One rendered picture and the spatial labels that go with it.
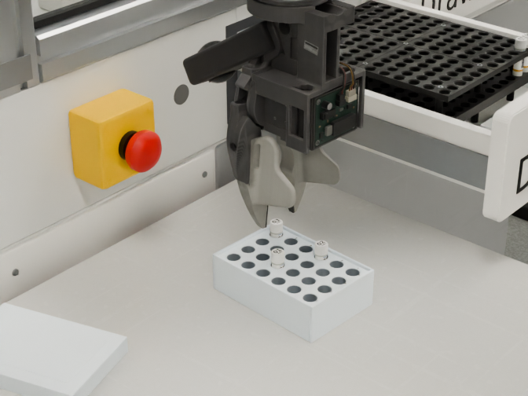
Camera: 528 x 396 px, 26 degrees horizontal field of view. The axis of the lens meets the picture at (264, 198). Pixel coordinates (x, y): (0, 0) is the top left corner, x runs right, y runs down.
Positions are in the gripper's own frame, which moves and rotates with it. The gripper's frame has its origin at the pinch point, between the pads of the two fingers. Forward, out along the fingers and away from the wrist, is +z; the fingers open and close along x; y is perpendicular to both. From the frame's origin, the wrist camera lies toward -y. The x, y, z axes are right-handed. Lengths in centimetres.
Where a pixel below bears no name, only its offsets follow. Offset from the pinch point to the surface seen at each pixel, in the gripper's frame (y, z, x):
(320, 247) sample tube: 2.9, 4.8, 3.3
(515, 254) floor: -49, 86, 130
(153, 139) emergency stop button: -12.3, -3.1, -3.0
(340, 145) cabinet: -21.8, 14.6, 35.3
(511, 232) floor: -56, 86, 138
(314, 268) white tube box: 3.6, 6.2, 1.9
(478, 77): 2.4, -4.3, 27.5
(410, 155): 2.0, 1.0, 17.5
